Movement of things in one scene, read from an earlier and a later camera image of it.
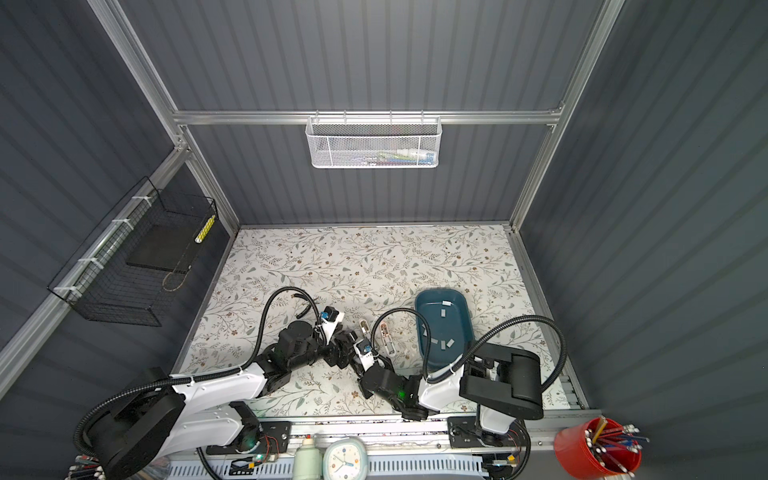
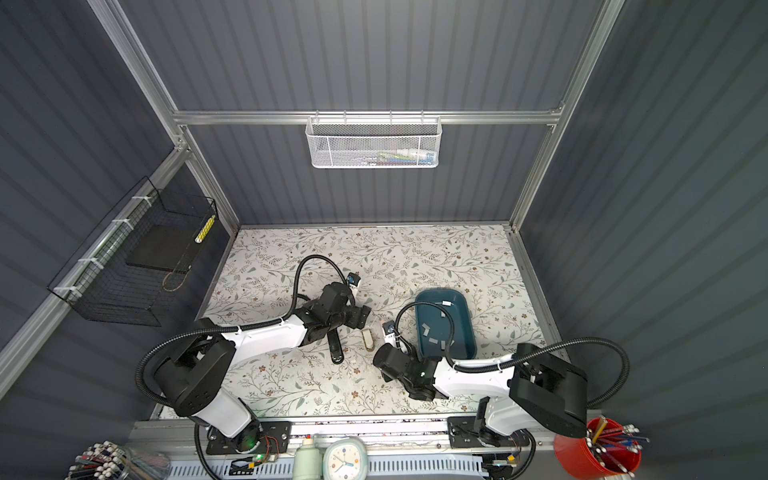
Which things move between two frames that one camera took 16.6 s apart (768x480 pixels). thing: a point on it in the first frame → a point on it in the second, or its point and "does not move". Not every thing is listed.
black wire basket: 135,267 does not move
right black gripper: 362,385 → 385,376
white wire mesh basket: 374,141 does not move
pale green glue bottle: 308,464 does not move
